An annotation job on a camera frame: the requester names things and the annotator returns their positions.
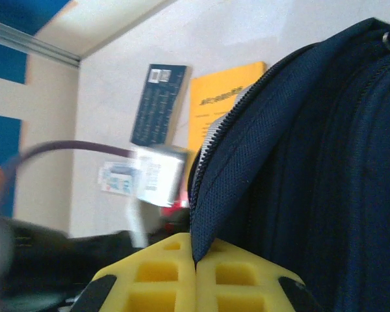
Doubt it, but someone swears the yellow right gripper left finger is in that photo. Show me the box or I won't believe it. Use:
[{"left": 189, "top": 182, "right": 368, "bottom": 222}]
[{"left": 77, "top": 232, "right": 196, "bottom": 312}]

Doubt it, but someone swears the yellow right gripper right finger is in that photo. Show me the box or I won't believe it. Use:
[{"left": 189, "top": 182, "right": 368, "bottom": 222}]
[{"left": 196, "top": 239, "right": 316, "bottom": 312}]

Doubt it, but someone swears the white tissue packet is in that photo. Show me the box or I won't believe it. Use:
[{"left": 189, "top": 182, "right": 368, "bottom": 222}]
[{"left": 98, "top": 161, "right": 139, "bottom": 196}]

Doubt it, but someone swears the navy blue backpack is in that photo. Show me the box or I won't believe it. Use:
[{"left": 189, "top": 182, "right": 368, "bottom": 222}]
[{"left": 187, "top": 16, "right": 390, "bottom": 312}]

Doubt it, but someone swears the dark blue paperback book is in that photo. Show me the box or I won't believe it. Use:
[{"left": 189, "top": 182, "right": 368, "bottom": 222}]
[{"left": 129, "top": 63, "right": 193, "bottom": 147}]

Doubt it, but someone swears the orange book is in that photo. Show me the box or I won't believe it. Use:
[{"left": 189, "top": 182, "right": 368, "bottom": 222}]
[{"left": 187, "top": 60, "right": 268, "bottom": 163}]

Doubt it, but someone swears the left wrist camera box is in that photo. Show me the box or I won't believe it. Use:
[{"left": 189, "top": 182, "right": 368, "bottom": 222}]
[{"left": 126, "top": 144, "right": 191, "bottom": 250}]

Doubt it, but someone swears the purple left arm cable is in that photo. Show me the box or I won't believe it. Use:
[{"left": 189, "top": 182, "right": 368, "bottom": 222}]
[{"left": 3, "top": 139, "right": 137, "bottom": 183}]

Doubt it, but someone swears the aluminium left corner post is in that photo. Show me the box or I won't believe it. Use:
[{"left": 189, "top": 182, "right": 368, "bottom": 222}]
[{"left": 0, "top": 18, "right": 82, "bottom": 68}]

